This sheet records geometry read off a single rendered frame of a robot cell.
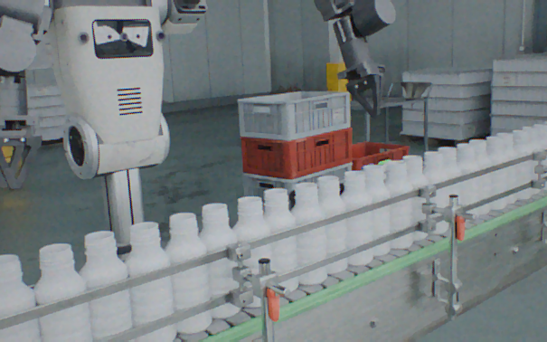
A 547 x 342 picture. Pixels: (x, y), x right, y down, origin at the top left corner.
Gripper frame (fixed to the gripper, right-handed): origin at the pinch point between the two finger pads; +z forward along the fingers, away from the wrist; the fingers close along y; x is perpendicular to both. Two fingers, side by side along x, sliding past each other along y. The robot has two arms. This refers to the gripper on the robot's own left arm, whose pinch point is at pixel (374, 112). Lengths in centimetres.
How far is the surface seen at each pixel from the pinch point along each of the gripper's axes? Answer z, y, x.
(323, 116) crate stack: -37, 199, 110
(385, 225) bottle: 21.7, -9.2, 0.8
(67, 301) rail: 18, -67, 16
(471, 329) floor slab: 92, 177, 56
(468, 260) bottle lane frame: 34.2, 13.7, -4.8
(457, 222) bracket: 24.6, -3.1, -10.3
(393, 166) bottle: 11.5, -5.6, -2.7
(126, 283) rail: 18, -60, 14
